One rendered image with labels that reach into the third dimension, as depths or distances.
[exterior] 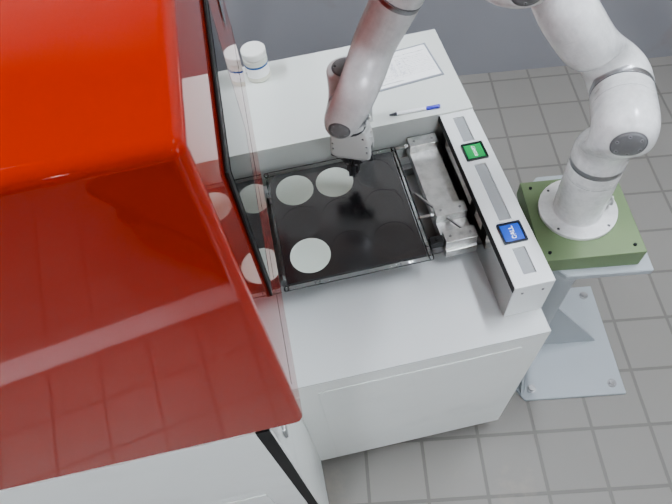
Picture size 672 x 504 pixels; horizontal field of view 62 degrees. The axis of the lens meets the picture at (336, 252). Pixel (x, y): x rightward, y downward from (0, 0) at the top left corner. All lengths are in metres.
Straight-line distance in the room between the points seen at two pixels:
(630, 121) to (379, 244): 0.60
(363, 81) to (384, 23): 0.12
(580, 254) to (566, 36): 0.57
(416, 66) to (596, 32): 0.71
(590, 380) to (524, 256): 1.04
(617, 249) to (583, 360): 0.88
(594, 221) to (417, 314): 0.49
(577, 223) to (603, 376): 0.94
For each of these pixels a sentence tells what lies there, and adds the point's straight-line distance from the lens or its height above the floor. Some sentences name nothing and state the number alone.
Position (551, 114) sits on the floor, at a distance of 3.06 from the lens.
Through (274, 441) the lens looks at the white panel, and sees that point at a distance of 0.94.
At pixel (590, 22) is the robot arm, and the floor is 1.44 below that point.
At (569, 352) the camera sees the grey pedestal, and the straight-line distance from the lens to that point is 2.32.
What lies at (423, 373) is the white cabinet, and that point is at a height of 0.74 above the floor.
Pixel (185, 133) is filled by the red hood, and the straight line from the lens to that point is 0.37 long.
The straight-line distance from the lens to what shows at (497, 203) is 1.41.
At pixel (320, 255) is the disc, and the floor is 0.90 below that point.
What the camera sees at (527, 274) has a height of 0.96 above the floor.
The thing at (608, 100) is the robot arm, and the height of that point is 1.28.
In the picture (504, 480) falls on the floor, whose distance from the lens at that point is 2.13.
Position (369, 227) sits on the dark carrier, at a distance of 1.41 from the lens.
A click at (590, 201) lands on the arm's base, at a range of 1.43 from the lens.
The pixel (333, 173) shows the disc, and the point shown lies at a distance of 1.53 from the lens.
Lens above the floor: 2.06
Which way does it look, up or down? 57 degrees down
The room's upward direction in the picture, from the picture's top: 8 degrees counter-clockwise
